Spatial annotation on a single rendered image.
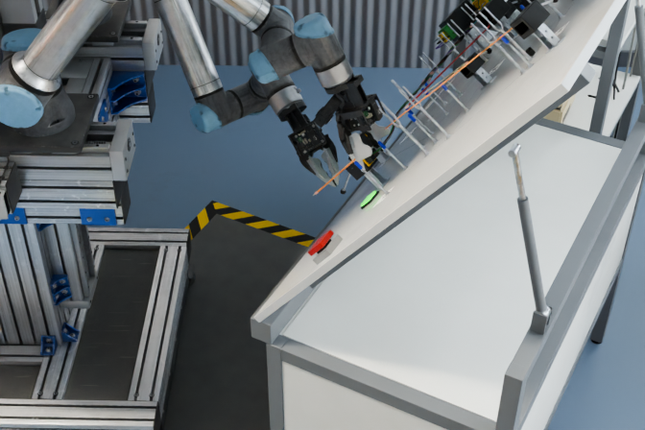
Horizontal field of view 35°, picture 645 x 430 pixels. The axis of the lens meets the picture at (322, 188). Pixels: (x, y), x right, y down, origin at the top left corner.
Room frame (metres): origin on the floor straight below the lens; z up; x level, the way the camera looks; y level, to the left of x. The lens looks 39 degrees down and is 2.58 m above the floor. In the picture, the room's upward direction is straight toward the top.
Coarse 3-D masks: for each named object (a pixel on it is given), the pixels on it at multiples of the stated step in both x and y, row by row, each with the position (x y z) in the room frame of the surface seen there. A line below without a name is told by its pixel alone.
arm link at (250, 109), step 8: (232, 88) 2.10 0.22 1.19; (240, 88) 2.09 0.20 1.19; (248, 88) 2.10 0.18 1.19; (240, 96) 2.07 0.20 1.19; (248, 96) 2.08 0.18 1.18; (256, 96) 2.08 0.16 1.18; (248, 104) 2.06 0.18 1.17; (256, 104) 2.08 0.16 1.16; (264, 104) 2.09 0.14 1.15; (248, 112) 2.06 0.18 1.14; (256, 112) 2.11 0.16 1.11
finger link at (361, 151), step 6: (354, 132) 1.83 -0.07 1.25; (354, 138) 1.83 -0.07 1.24; (360, 138) 1.82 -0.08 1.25; (354, 144) 1.82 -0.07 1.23; (360, 144) 1.81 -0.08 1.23; (354, 150) 1.81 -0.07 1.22; (360, 150) 1.81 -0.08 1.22; (366, 150) 1.80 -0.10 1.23; (354, 156) 1.81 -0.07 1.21; (360, 156) 1.81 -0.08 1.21; (366, 156) 1.80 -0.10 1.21; (360, 162) 1.81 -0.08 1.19
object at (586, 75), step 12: (588, 72) 1.49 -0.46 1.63; (576, 84) 1.48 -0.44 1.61; (564, 96) 1.49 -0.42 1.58; (552, 108) 1.50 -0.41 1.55; (516, 132) 1.53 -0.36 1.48; (504, 144) 1.53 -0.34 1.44; (468, 168) 1.56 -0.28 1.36; (456, 180) 1.57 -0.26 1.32; (420, 204) 1.61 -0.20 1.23; (408, 216) 1.62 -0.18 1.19; (372, 240) 1.66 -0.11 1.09; (360, 252) 1.67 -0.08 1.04; (324, 276) 1.71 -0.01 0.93
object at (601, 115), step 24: (624, 24) 2.52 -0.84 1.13; (456, 48) 2.73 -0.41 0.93; (600, 48) 2.54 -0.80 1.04; (600, 72) 3.01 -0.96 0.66; (624, 72) 3.01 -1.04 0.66; (576, 96) 2.86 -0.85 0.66; (600, 96) 2.51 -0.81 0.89; (624, 96) 2.86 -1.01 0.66; (576, 120) 2.72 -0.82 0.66; (600, 120) 2.51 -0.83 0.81; (624, 120) 3.00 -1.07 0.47
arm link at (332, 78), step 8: (344, 64) 1.87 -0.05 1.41; (320, 72) 1.90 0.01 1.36; (328, 72) 1.85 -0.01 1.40; (336, 72) 1.85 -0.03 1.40; (344, 72) 1.86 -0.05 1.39; (352, 72) 1.88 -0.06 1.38; (320, 80) 1.87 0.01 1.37; (328, 80) 1.85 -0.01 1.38; (336, 80) 1.85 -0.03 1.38; (344, 80) 1.85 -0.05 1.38
